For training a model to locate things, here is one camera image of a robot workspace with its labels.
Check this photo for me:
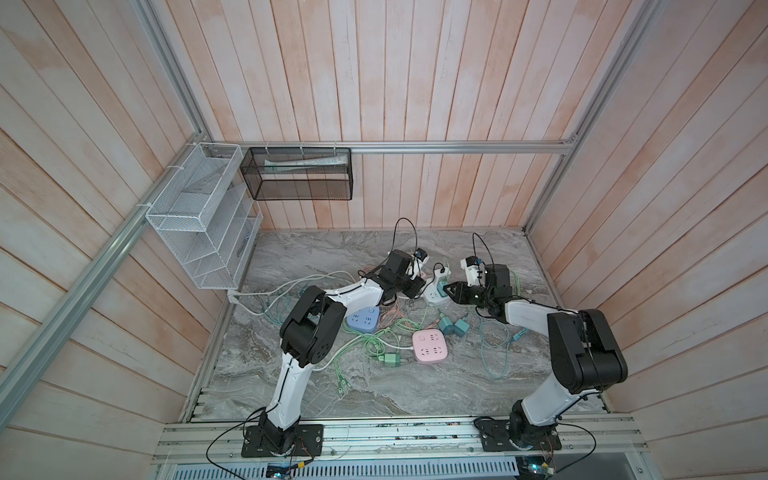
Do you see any white power strip cube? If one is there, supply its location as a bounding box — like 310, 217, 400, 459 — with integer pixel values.
422, 264, 451, 305

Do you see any teal charger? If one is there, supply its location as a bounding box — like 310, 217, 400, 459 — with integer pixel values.
436, 280, 447, 298
437, 316, 455, 336

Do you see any blue power strip cube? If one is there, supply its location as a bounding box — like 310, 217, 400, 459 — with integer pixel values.
346, 306, 380, 334

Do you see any teal USB charger plug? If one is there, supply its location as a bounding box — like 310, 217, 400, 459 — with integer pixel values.
453, 319, 471, 337

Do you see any pink power strip cube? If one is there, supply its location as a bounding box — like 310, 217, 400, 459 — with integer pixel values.
411, 328, 448, 364

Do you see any light green USB charger plug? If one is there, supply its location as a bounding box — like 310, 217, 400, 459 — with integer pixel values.
377, 352, 401, 367

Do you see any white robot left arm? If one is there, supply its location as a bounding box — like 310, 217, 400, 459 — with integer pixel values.
244, 247, 428, 456

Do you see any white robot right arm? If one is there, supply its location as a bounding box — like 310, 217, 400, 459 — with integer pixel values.
444, 256, 628, 452

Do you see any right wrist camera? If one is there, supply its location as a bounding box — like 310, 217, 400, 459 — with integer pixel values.
460, 256, 485, 287

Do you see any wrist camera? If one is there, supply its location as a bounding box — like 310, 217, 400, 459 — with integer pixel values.
460, 256, 485, 287
413, 248, 429, 264

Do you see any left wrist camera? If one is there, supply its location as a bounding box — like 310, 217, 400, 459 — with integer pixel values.
413, 248, 429, 264

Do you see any pink multi-head charging cable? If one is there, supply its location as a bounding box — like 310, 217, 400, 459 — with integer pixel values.
380, 296, 409, 328

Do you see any teal multi-head charging cable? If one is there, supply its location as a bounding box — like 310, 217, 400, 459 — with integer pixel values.
478, 317, 530, 381

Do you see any teal cable on left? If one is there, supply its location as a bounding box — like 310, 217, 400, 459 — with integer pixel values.
263, 281, 313, 328

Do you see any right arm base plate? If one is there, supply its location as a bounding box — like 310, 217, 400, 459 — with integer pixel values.
473, 412, 562, 452

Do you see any black mesh wall basket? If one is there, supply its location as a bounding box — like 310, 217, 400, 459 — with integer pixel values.
240, 146, 354, 201

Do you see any aluminium front rail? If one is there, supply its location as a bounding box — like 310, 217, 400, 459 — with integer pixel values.
151, 412, 649, 464

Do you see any white power cord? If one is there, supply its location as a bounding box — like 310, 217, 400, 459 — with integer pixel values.
227, 269, 415, 373

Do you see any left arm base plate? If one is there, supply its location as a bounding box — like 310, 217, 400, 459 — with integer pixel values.
241, 420, 324, 458

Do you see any white wire mesh shelf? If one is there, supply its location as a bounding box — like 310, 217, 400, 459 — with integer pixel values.
146, 143, 263, 290

